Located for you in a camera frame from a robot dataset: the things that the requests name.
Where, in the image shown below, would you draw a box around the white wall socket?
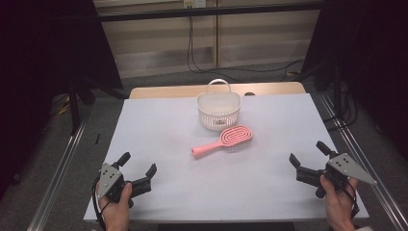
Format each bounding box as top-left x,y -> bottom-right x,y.
183,0 -> 207,9

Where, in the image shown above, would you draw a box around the left hand-held gripper cable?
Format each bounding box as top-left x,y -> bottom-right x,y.
91,179 -> 108,231

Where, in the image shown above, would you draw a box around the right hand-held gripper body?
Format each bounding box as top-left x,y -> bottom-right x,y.
316,152 -> 378,197

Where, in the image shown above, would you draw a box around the right hand-held gripper cable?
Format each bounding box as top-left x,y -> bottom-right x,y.
344,182 -> 361,219

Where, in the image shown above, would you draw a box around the black horizontal bar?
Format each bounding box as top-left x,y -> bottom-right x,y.
97,2 -> 323,23

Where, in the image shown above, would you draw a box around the hand-held gripper cable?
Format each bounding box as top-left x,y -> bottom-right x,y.
344,182 -> 361,219
91,179 -> 108,231

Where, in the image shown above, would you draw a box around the aluminium floor rail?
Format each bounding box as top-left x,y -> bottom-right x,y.
27,114 -> 90,231
319,93 -> 408,231

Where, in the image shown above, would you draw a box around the white table sheet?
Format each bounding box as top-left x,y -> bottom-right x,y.
83,92 -> 370,223

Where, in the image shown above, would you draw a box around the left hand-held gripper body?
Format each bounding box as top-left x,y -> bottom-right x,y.
96,163 -> 134,203

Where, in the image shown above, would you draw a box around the black wall cable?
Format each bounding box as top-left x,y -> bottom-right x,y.
187,15 -> 305,83

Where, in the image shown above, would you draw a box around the person's left hand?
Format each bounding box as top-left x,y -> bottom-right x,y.
97,182 -> 133,231

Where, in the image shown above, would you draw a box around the white perforated plastic basket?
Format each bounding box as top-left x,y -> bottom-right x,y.
196,78 -> 242,132

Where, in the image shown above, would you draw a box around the pink hairbrush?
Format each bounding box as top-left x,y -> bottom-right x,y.
191,124 -> 254,159

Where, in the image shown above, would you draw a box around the person's right hand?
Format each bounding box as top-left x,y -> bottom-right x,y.
319,174 -> 359,231

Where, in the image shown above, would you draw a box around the black curtain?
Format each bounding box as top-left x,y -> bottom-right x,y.
301,0 -> 408,162
0,0 -> 124,200

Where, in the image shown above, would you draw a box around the black metal stand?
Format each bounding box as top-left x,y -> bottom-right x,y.
332,61 -> 344,120
67,75 -> 129,136

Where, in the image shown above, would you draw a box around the black floor cables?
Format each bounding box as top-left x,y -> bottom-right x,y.
322,90 -> 359,130

